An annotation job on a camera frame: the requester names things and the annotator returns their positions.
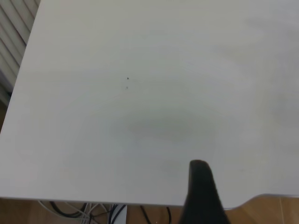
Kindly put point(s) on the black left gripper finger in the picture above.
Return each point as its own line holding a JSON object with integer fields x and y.
{"x": 201, "y": 200}

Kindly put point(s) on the white table leg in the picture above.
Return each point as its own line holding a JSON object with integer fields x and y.
{"x": 120, "y": 215}

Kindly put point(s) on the white ribbed radiator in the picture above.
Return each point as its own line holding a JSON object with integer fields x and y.
{"x": 11, "y": 42}

